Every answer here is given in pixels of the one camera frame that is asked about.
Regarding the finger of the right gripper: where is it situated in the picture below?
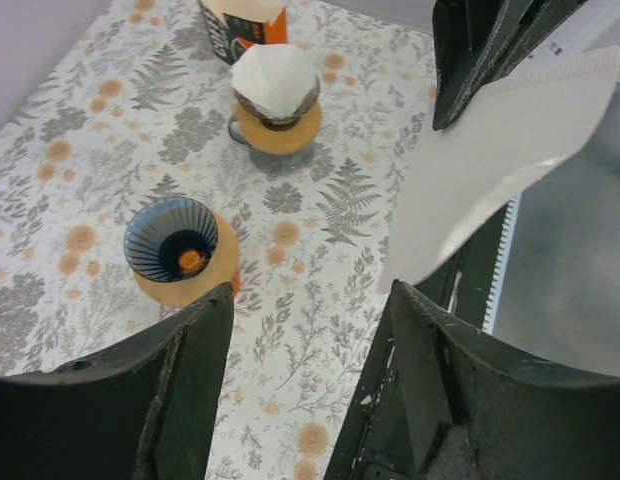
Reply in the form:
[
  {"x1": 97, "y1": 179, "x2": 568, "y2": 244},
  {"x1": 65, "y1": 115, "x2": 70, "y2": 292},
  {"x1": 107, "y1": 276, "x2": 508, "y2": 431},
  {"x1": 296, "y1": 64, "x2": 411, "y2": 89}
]
[
  {"x1": 494, "y1": 0, "x2": 585, "y2": 80},
  {"x1": 432, "y1": 1, "x2": 530, "y2": 131}
]

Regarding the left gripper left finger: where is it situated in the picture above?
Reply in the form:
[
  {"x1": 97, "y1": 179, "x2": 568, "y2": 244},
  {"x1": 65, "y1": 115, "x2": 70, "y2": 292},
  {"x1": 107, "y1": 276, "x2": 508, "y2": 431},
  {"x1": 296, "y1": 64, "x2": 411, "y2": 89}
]
[{"x1": 0, "y1": 283, "x2": 234, "y2": 479}]

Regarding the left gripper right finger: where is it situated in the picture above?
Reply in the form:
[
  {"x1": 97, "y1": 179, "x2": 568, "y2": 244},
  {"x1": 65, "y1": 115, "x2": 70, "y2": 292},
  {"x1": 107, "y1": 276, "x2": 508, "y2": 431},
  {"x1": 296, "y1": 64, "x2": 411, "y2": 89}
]
[{"x1": 374, "y1": 279, "x2": 620, "y2": 480}]

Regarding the blue plastic dripper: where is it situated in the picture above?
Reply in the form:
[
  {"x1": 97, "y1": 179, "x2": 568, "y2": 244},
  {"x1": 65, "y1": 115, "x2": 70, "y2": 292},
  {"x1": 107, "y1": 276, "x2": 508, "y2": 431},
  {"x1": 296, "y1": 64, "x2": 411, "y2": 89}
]
[{"x1": 123, "y1": 196, "x2": 219, "y2": 283}]

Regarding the grey glass mug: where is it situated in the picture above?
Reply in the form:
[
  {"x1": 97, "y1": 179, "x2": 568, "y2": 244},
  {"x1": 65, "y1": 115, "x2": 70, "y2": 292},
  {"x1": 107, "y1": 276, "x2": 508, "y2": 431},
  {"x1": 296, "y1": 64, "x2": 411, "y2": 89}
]
[{"x1": 229, "y1": 102, "x2": 322, "y2": 155}]

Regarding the coffee filter box orange black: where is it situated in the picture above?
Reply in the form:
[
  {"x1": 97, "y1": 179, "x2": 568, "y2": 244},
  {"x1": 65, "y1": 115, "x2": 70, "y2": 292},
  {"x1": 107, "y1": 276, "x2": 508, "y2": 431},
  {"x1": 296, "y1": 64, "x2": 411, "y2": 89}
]
[{"x1": 199, "y1": 0, "x2": 288, "y2": 65}]

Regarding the floral tablecloth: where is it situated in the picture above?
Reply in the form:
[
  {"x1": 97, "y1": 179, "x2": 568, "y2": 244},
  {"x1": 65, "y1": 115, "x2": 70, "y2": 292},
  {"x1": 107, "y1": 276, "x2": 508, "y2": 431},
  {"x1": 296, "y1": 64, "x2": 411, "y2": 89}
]
[{"x1": 0, "y1": 1, "x2": 434, "y2": 479}]

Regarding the white cable duct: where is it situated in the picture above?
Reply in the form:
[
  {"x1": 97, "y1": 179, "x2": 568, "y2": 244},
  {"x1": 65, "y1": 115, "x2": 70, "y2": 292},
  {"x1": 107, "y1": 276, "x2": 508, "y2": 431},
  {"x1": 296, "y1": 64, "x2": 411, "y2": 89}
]
[{"x1": 482, "y1": 194, "x2": 522, "y2": 334}]

